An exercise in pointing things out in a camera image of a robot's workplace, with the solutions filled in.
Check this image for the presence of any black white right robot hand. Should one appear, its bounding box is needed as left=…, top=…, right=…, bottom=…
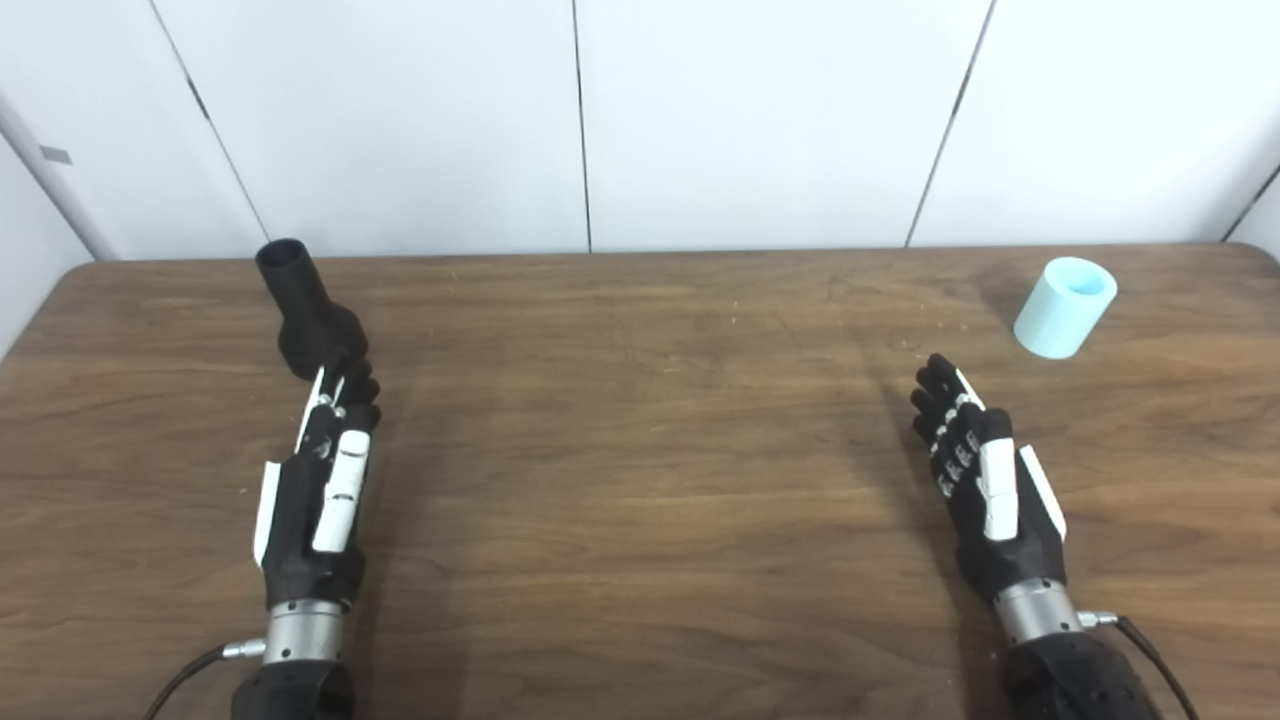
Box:
left=909, top=353, right=1068, bottom=604

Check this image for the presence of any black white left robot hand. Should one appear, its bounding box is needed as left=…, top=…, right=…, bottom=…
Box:
left=252, top=362, right=383, bottom=609

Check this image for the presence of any black funnel-shaped nozzle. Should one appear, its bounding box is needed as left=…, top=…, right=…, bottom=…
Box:
left=255, top=238, right=369, bottom=381

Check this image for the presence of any light blue cylinder cup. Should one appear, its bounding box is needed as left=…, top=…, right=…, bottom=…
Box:
left=1013, top=257, right=1119, bottom=360

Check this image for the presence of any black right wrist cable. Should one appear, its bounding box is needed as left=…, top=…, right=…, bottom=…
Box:
left=1078, top=610, right=1201, bottom=720

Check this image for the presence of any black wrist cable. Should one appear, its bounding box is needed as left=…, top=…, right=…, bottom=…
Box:
left=1078, top=610, right=1201, bottom=720
left=142, top=640, right=269, bottom=720

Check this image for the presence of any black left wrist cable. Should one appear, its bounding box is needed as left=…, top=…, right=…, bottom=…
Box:
left=142, top=640, right=269, bottom=720

